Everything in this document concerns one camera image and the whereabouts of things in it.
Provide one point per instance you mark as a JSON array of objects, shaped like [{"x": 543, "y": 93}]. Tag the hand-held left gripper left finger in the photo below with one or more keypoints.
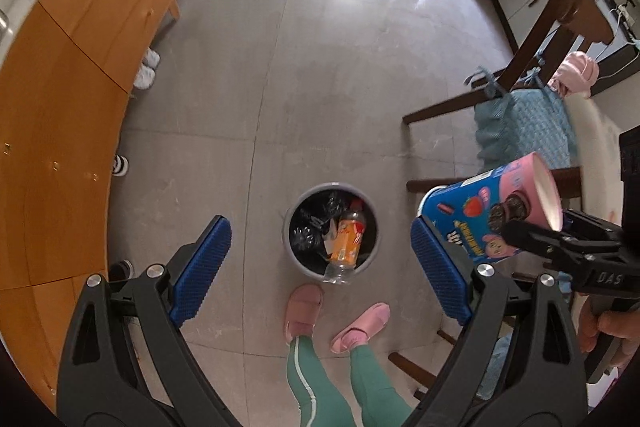
[{"x": 202, "y": 272}]

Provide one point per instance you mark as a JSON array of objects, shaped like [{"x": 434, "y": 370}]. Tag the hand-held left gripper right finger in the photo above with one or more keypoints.
[{"x": 440, "y": 272}]

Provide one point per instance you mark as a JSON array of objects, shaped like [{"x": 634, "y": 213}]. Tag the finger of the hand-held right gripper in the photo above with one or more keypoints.
[
  {"x": 530, "y": 234},
  {"x": 590, "y": 227}
]

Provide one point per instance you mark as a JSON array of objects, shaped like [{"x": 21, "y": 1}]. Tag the pink and blue snack cup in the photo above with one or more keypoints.
[{"x": 480, "y": 212}]

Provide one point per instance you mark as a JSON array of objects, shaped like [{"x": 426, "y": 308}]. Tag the grey trash bin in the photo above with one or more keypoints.
[{"x": 296, "y": 258}]

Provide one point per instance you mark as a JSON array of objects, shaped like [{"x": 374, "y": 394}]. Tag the orange drink bottle red cap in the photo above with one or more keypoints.
[{"x": 347, "y": 239}]

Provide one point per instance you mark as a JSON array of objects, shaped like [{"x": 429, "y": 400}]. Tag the person's right hand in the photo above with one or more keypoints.
[{"x": 627, "y": 332}]

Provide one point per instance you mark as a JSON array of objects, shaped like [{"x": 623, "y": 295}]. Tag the black shoe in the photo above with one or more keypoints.
[{"x": 120, "y": 271}]

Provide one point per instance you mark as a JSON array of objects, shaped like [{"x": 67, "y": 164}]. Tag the pink slipper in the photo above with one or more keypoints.
[
  {"x": 362, "y": 327},
  {"x": 302, "y": 312}
]

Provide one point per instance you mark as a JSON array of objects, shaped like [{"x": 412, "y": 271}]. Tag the dark wooden chair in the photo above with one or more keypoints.
[
  {"x": 410, "y": 369},
  {"x": 585, "y": 14}
]

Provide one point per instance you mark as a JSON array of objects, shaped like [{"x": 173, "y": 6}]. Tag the black bin liner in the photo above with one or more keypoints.
[{"x": 305, "y": 232}]

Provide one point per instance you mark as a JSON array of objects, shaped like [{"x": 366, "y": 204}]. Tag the person's right leg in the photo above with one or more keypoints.
[{"x": 380, "y": 387}]

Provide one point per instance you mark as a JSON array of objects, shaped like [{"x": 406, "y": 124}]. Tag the person's leg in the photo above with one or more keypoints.
[
  {"x": 380, "y": 387},
  {"x": 320, "y": 387}
]

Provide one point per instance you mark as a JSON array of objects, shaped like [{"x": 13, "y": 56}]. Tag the striped shoe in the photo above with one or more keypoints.
[{"x": 120, "y": 166}]

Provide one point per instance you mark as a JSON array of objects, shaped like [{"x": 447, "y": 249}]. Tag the pink cloth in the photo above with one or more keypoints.
[{"x": 575, "y": 72}]

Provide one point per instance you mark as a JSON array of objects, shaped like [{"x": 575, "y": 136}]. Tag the person's left leg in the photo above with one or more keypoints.
[{"x": 320, "y": 387}]

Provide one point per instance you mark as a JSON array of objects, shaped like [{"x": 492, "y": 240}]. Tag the white shoe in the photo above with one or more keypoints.
[
  {"x": 145, "y": 78},
  {"x": 151, "y": 58}
]

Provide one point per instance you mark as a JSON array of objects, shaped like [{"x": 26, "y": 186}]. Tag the wooden drawer cabinet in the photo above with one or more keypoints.
[{"x": 60, "y": 107}]

